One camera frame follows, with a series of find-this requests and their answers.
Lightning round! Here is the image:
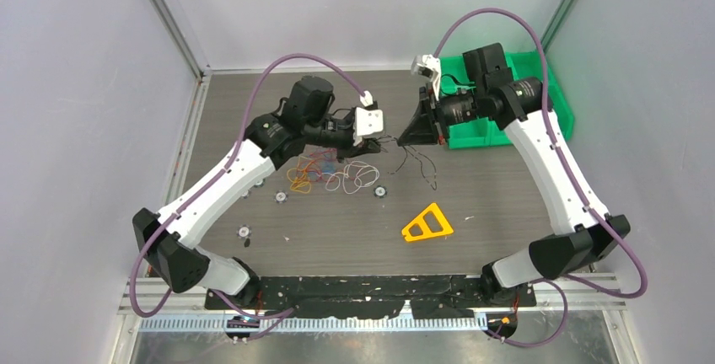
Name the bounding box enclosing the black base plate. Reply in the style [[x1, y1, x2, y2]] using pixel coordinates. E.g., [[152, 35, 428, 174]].
[[238, 274, 536, 319]]

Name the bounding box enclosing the yellow triangular plastic part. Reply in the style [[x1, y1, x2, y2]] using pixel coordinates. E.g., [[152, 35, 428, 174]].
[[401, 202, 454, 243]]

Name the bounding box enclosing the left controller board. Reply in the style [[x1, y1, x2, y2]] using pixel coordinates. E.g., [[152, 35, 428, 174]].
[[224, 315, 261, 340]]

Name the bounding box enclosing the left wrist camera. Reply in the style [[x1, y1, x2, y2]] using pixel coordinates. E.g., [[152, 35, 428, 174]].
[[352, 90, 384, 146]]

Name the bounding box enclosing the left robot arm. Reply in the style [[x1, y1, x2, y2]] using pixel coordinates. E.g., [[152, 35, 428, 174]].
[[132, 76, 384, 308]]

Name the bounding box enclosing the poker chip lower left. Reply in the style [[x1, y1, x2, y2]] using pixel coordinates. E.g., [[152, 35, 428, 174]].
[[236, 226, 252, 238]]

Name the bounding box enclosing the controller board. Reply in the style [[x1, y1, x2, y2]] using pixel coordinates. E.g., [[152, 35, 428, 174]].
[[224, 315, 261, 340], [484, 313, 519, 339]]

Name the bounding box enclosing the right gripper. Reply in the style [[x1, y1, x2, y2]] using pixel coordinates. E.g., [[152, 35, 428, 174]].
[[397, 82, 486, 147]]

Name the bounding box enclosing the poker chip centre right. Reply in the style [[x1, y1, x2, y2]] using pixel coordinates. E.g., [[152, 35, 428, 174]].
[[374, 185, 387, 198]]

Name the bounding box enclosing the right controller board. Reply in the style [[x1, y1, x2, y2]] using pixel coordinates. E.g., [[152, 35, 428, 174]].
[[484, 313, 519, 339]]

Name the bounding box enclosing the green compartment bin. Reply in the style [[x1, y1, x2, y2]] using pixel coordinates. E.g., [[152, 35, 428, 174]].
[[440, 51, 575, 149]]

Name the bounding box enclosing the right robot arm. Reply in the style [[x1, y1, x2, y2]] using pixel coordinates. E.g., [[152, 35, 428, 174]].
[[398, 43, 631, 306]]

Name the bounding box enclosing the yellow wire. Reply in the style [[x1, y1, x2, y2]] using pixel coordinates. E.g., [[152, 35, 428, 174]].
[[286, 158, 325, 195]]

